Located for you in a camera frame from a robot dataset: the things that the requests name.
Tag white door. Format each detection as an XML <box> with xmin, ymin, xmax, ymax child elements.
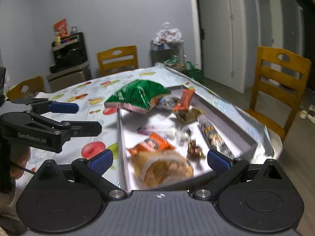
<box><xmin>197</xmin><ymin>0</ymin><xmax>259</xmax><ymax>92</ymax></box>

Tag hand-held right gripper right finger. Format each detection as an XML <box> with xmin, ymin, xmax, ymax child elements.
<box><xmin>193</xmin><ymin>149</ymin><xmax>283</xmax><ymax>199</ymax></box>

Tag long orange snack bar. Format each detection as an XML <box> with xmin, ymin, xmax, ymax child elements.
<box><xmin>172</xmin><ymin>89</ymin><xmax>195</xmax><ymax>111</ymax></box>

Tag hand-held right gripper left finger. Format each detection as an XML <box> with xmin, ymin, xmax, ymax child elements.
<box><xmin>37</xmin><ymin>149</ymin><xmax>127</xmax><ymax>199</ymax></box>

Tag wooden chair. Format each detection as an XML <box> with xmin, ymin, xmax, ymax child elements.
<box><xmin>97</xmin><ymin>45</ymin><xmax>139</xmax><ymax>77</ymax></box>
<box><xmin>6</xmin><ymin>76</ymin><xmax>47</xmax><ymax>101</ymax></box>
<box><xmin>245</xmin><ymin>46</ymin><xmax>312</xmax><ymax>142</ymax></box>

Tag white plastic bag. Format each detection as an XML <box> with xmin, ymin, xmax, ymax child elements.
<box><xmin>154</xmin><ymin>22</ymin><xmax>183</xmax><ymax>45</ymax></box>

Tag clear yellow cake packet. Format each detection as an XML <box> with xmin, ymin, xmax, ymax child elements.
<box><xmin>130</xmin><ymin>150</ymin><xmax>194</xmax><ymax>188</ymax></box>

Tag clear melon seed bag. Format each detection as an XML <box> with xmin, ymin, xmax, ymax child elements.
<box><xmin>157</xmin><ymin>96</ymin><xmax>184</xmax><ymax>111</ymax></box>

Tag red snack bag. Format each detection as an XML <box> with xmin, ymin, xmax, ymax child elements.
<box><xmin>54</xmin><ymin>19</ymin><xmax>68</xmax><ymax>37</ymax></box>

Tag fruit print tablecloth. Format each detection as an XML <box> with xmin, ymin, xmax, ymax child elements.
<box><xmin>32</xmin><ymin>64</ymin><xmax>275</xmax><ymax>195</ymax></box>

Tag clear pink candy packet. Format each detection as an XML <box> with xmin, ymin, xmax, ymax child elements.
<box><xmin>136</xmin><ymin>125</ymin><xmax>190</xmax><ymax>140</ymax></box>

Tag dark chocolate stick tube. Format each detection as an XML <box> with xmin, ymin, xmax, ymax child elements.
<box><xmin>197</xmin><ymin>114</ymin><xmax>235</xmax><ymax>160</ymax></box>

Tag metal trolley cart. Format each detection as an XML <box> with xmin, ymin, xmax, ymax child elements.
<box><xmin>150</xmin><ymin>41</ymin><xmax>185</xmax><ymax>72</ymax></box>

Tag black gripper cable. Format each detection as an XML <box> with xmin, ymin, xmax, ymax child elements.
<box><xmin>10</xmin><ymin>163</ymin><xmax>37</xmax><ymax>174</ymax></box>

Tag small orange snack packet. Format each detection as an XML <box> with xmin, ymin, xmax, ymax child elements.
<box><xmin>126</xmin><ymin>133</ymin><xmax>176</xmax><ymax>156</ymax></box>

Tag green foil packets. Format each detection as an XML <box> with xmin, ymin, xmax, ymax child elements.
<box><xmin>164</xmin><ymin>58</ymin><xmax>181</xmax><ymax>67</ymax></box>

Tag green shopping bag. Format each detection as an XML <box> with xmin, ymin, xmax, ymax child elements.
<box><xmin>183</xmin><ymin>61</ymin><xmax>205</xmax><ymax>84</ymax></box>

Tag black silver water dispenser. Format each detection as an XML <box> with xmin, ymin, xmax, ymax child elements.
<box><xmin>47</xmin><ymin>32</ymin><xmax>93</xmax><ymax>92</ymax></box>

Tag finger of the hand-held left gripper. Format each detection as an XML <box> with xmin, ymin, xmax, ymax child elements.
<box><xmin>11</xmin><ymin>98</ymin><xmax>79</xmax><ymax>115</ymax></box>
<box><xmin>53</xmin><ymin>121</ymin><xmax>102</xmax><ymax>137</ymax></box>

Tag grey cardboard box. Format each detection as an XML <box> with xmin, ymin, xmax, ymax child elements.
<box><xmin>117</xmin><ymin>85</ymin><xmax>258</xmax><ymax>192</ymax></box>

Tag golden brown pastry packet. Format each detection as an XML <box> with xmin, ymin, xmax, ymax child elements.
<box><xmin>172</xmin><ymin>108</ymin><xmax>203</xmax><ymax>124</ymax></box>

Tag green snack bag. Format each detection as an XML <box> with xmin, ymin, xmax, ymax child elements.
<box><xmin>104</xmin><ymin>79</ymin><xmax>172</xmax><ymax>115</ymax></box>

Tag person's left hand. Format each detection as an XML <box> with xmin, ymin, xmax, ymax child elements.
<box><xmin>11</xmin><ymin>147</ymin><xmax>31</xmax><ymax>179</ymax></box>

